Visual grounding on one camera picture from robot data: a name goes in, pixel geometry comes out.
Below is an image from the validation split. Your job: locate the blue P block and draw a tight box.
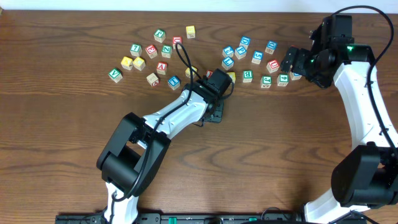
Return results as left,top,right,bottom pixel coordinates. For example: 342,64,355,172
234,46,247,60

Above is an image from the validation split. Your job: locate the red U block left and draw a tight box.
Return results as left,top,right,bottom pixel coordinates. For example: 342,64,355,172
172,36,182,49

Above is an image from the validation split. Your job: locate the yellow block outer left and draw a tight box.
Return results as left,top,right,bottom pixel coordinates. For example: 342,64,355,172
121,57,133,70

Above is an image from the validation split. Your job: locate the green 4 block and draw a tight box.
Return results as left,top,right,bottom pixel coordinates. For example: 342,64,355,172
277,73,289,86

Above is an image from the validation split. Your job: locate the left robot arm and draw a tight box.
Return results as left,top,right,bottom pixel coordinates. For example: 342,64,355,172
96,79,234,223

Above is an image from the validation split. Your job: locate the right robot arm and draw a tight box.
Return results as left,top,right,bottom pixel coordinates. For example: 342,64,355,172
281,44,397,223

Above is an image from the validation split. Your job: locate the blue 5 block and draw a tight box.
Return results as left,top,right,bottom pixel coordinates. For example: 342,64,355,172
251,50,264,65

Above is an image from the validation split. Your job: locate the red u block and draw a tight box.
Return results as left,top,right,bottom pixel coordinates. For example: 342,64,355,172
266,60,280,73
172,36,182,49

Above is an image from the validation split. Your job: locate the red U block right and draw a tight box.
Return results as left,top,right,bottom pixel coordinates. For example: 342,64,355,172
266,60,280,73

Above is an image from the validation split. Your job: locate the yellow O block right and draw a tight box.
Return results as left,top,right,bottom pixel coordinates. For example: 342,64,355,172
227,72,236,83

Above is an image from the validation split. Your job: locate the green V block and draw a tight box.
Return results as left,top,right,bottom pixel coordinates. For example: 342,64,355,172
108,68,123,83

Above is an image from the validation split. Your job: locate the blue D block pale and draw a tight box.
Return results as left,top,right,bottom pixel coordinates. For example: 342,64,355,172
265,40,277,55

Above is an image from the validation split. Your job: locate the yellow W block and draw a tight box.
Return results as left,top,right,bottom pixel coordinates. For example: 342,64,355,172
185,66,197,78

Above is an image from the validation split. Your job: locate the red I block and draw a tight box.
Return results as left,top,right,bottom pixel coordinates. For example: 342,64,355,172
206,70,213,78

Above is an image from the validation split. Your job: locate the red E block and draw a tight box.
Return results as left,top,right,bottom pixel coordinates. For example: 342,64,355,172
145,45,158,58

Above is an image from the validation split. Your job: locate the green J block left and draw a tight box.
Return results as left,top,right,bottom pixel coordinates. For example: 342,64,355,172
154,29,166,43

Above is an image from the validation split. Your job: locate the green 7 block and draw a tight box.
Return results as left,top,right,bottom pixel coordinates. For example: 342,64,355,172
130,44,142,57

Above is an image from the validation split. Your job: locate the red A block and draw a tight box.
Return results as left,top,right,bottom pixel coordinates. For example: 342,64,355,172
157,62,168,75

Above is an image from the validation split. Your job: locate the yellow top block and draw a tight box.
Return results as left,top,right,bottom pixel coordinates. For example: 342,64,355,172
186,26,196,39

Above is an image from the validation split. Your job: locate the green j block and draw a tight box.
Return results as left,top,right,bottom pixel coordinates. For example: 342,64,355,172
261,75,272,88
154,29,166,43

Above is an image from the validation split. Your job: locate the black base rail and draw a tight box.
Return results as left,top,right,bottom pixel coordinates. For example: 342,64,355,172
55,208,304,224

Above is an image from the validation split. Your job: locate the blue 2 block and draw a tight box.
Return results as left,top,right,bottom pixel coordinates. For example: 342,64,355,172
222,45,234,58

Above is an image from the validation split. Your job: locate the blue L block left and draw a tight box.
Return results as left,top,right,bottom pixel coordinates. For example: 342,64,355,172
168,76,180,90

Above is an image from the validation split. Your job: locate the green Z block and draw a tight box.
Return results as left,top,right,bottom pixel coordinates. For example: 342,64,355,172
161,45,172,58

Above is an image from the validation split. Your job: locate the green B block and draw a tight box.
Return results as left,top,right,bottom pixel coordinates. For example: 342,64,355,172
243,70,253,83

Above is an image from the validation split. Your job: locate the red-sided wooden block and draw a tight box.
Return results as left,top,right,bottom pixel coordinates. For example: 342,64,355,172
146,73,160,87

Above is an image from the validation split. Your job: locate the green J block right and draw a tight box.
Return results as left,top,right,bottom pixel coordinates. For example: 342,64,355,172
261,75,272,88

